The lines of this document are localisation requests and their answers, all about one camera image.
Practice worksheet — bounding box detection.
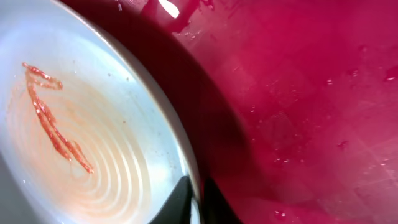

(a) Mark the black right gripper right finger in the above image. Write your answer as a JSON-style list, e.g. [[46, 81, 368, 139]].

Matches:
[[203, 178, 243, 224]]

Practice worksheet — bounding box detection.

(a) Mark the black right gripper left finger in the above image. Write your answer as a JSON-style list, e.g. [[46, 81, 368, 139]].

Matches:
[[149, 176, 192, 224]]

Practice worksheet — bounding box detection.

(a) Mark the red plastic tray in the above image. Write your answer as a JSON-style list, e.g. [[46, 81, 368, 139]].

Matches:
[[68, 0, 397, 223]]

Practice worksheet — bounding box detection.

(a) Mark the white plate with sauce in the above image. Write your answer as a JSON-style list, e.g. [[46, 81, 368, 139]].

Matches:
[[1, 1, 203, 223]]

